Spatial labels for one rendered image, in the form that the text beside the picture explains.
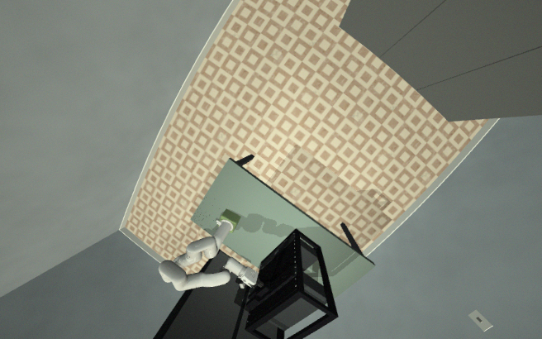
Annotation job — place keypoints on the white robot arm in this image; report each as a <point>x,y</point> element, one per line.
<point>173,270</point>

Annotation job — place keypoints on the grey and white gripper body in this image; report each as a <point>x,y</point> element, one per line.
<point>250,276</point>

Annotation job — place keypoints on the black open-frame rack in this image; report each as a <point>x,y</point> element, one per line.
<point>287,288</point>

